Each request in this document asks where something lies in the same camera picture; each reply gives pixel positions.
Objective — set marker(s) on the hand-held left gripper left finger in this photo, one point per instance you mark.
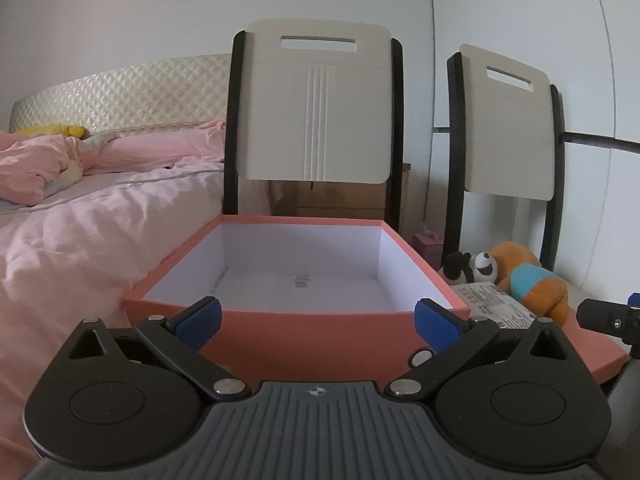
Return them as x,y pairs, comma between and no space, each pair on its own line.
200,320

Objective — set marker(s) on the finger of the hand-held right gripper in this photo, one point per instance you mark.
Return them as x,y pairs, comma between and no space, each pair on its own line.
605,316

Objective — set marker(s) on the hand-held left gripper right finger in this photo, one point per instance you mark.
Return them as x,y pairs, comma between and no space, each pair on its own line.
435,322

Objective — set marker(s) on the white labelled packet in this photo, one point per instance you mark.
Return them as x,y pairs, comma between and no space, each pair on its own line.
490,300

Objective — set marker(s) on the orange plush toy blue shirt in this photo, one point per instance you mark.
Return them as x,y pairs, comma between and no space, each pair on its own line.
545,295

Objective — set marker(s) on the panda plush toy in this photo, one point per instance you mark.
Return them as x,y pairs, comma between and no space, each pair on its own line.
482,266

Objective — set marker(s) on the pink cardboard box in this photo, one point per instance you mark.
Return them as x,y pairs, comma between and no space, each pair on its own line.
300,330

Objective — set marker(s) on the pink box lid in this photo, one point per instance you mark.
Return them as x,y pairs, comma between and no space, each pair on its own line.
595,355

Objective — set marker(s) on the small pink gift box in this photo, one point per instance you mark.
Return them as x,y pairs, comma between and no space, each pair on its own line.
427,250

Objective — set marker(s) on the pink duvet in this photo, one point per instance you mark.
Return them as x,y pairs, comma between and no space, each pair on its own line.
75,260

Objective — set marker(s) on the wooden nightstand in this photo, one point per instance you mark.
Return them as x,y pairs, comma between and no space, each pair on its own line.
340,200

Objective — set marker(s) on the pink pillow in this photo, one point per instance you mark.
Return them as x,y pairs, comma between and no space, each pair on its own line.
165,147

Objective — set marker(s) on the cream chair with plain back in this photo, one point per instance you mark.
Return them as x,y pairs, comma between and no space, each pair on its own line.
510,140

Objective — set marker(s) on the pale patterned cloth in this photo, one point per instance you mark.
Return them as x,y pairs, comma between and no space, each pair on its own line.
95,142

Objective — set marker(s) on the yellow plush toy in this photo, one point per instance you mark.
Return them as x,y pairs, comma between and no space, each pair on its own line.
70,131

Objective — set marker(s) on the cream chair with striped back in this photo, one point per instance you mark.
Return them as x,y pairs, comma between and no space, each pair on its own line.
310,110

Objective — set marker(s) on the quilted cream headboard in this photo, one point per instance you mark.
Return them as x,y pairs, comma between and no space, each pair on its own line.
125,95

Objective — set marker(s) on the black wall rail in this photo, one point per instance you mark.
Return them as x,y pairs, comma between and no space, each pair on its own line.
600,141

